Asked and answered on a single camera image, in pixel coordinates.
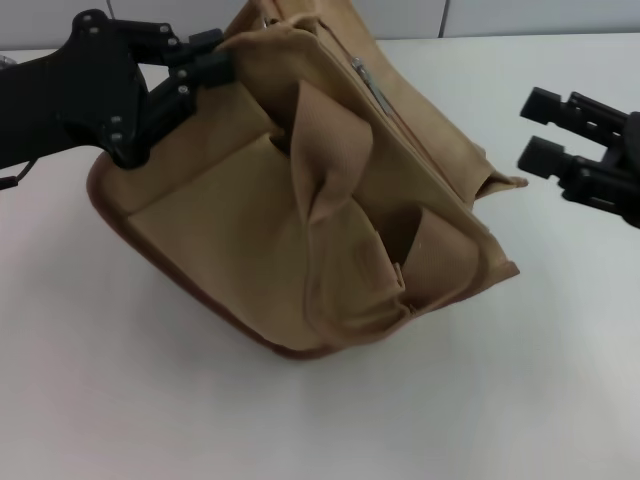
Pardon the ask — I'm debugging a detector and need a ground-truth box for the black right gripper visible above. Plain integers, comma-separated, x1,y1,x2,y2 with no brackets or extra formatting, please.
517,87,640,226

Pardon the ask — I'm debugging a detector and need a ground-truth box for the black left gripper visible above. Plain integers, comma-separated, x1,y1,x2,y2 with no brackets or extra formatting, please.
0,9,236,171

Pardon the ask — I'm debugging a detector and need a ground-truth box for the silver zipper pull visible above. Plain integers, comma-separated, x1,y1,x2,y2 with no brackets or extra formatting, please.
351,56,396,119

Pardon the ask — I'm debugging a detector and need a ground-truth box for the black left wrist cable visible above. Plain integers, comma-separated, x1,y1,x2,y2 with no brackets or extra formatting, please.
0,160,35,191

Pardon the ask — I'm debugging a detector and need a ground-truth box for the khaki canvas food bag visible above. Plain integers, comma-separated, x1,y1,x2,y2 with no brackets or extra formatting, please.
84,0,530,361

